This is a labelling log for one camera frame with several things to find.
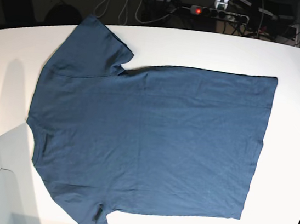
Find dark blue T-shirt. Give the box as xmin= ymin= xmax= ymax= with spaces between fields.
xmin=27 ymin=16 xmax=278 ymax=224

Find black power strip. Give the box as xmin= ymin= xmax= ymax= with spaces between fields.
xmin=190 ymin=5 xmax=249 ymax=25

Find grey cable loops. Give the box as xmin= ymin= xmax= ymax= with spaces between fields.
xmin=92 ymin=0 xmax=182 ymax=30

